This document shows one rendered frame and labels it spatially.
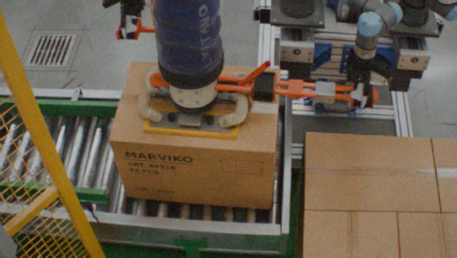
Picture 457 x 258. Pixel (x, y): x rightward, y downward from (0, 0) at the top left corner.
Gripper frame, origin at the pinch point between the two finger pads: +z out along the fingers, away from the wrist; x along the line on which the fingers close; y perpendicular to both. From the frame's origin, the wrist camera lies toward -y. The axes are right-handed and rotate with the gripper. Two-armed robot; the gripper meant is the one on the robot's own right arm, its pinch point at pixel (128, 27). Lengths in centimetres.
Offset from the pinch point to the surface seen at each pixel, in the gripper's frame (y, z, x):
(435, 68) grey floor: 160, 109, 98
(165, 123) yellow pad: 21.0, 11.5, -37.6
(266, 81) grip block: 56, -1, -25
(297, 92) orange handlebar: 67, 0, -29
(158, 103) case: 16.2, 14.1, -26.3
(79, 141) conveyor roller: -28, 54, -19
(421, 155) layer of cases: 127, 55, -12
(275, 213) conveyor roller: 62, 54, -46
